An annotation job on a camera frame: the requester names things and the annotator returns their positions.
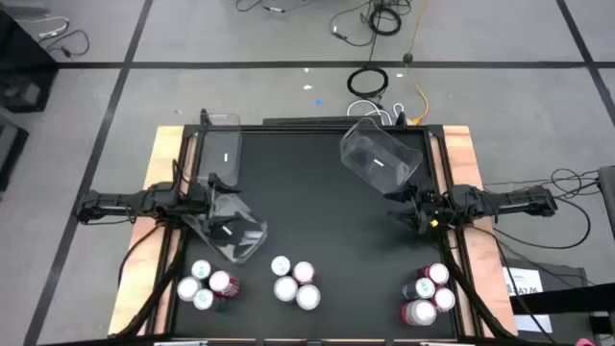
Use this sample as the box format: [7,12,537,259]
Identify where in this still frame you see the black cable white connector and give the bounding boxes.
[329,0,381,49]

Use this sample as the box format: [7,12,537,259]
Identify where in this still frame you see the thin black cable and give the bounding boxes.
[37,28,91,60]

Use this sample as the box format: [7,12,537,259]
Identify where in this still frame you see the orange cable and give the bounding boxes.
[405,0,431,127]

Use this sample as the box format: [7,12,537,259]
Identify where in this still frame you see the white paper label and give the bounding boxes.
[502,266,545,297]
[513,312,554,334]

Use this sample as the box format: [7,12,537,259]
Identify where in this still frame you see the clear plastic bin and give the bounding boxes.
[338,117,425,196]
[196,112,242,188]
[180,191,269,265]

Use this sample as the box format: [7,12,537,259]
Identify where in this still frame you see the black table mat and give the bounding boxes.
[171,128,458,338]

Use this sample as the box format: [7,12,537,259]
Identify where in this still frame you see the coiled black cable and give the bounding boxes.
[368,7,403,37]
[346,65,389,100]

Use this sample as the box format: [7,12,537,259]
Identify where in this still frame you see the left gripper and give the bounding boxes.
[186,173,242,235]

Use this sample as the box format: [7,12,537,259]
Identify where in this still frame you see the dark grey case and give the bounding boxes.
[499,259,615,346]

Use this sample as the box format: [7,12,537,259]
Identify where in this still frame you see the black braided cable bundle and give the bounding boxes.
[112,230,188,337]
[441,237,518,340]

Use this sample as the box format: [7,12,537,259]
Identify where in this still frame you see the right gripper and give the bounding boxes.
[382,181,454,235]

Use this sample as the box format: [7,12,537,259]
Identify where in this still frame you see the black beam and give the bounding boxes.
[509,282,615,316]

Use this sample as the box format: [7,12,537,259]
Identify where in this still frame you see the black cabinet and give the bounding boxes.
[0,8,59,114]

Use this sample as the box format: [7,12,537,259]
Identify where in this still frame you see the black cable with plug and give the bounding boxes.
[234,0,318,14]

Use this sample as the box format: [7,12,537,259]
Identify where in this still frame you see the black cable loops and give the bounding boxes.
[480,166,602,251]

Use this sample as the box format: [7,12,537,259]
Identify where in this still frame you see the blue silver Red Bull can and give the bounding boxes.
[192,287,227,312]
[402,277,436,302]
[190,259,213,283]
[270,255,292,278]

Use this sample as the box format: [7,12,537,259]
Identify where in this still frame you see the black power strip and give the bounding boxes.
[261,115,381,128]

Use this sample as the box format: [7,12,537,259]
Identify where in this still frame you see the dark grey box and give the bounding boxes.
[0,112,30,191]

